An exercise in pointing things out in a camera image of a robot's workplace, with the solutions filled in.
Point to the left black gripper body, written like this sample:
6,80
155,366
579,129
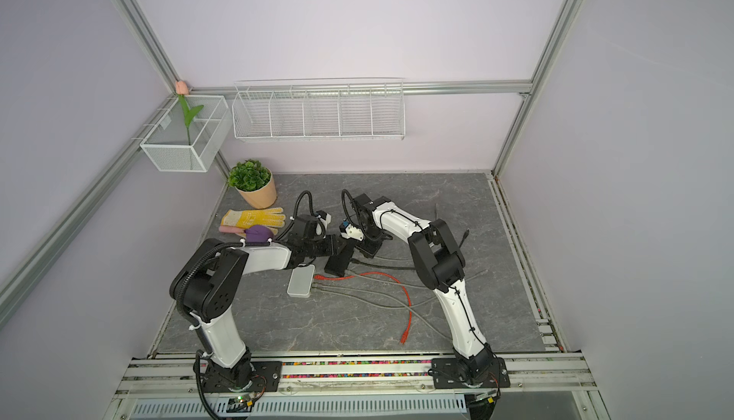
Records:
319,247

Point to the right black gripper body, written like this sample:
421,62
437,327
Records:
371,243

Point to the white network switch box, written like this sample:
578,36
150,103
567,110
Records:
301,282

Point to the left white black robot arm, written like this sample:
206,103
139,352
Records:
205,288

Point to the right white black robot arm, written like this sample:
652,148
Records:
439,264

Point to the yellow work glove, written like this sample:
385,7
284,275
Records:
273,218

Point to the purple pink trowel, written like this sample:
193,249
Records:
257,234

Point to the green plant in pot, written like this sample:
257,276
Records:
254,182

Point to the pink artificial tulip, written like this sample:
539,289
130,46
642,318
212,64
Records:
189,112

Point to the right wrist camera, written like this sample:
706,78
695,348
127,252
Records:
350,231

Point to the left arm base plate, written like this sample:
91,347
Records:
257,376

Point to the long white wire basket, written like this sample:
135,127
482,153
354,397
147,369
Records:
319,109

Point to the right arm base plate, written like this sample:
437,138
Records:
454,373

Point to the small white wire basket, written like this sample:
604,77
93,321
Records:
166,144

